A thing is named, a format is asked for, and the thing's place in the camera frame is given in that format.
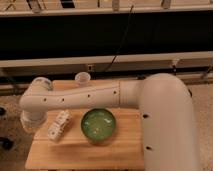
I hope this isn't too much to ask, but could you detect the white wall outlet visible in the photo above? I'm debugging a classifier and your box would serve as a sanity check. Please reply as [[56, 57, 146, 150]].
[[88, 65, 93, 72]]

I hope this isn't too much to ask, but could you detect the green bowl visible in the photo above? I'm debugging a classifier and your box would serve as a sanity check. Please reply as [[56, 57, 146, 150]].
[[81, 108, 116, 143]]

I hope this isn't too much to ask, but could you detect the black chair wheel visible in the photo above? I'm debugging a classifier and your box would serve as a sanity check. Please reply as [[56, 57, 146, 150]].
[[0, 137, 14, 150]]

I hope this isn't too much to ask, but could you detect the black hanging cable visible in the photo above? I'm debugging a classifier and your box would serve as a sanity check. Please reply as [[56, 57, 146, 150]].
[[101, 3, 135, 73]]

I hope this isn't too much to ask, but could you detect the clear plastic cup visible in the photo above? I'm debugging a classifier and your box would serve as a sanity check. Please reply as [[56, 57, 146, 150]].
[[75, 72, 91, 86]]

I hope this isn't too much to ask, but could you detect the clear plastic bottle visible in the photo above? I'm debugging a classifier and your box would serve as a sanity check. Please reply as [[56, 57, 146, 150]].
[[47, 110, 71, 141]]

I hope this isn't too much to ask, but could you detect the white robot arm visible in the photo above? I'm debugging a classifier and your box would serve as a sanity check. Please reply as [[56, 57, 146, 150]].
[[20, 73, 202, 171]]

